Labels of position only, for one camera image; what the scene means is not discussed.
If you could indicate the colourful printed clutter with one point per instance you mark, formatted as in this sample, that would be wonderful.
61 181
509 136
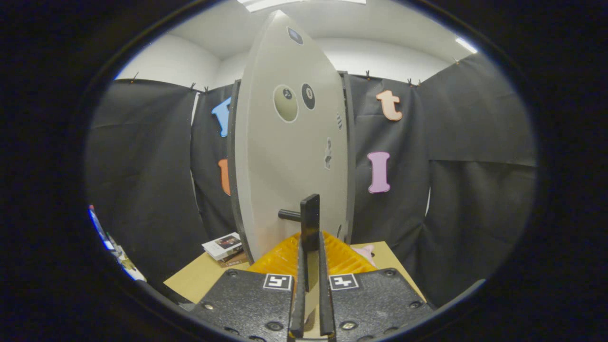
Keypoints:
126 263

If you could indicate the green and pink plush toy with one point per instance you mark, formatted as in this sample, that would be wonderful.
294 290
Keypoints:
365 251

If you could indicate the black backdrop cloth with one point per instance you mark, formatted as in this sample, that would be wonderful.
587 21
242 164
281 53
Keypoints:
475 142

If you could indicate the long ceiling light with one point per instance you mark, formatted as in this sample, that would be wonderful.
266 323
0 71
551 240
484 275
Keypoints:
285 4

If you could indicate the brown book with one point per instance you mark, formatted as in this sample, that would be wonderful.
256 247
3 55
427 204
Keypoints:
237 261

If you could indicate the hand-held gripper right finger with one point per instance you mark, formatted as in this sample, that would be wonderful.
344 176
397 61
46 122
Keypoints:
326 308

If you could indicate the small ceiling light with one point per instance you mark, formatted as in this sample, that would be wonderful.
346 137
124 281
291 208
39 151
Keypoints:
466 45

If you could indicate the grey shoe cabinet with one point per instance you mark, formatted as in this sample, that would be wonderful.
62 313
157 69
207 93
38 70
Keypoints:
352 142

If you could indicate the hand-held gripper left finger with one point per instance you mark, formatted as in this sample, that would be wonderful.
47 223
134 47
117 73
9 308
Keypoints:
298 308

